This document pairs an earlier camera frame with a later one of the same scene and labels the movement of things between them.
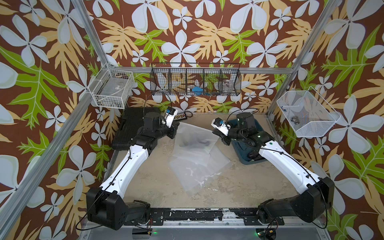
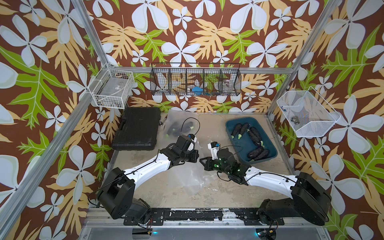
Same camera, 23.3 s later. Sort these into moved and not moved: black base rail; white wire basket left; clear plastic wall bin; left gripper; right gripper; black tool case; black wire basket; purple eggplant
Moved: purple eggplant; left gripper; right gripper
Not moved: black wire basket; white wire basket left; clear plastic wall bin; black tool case; black base rail
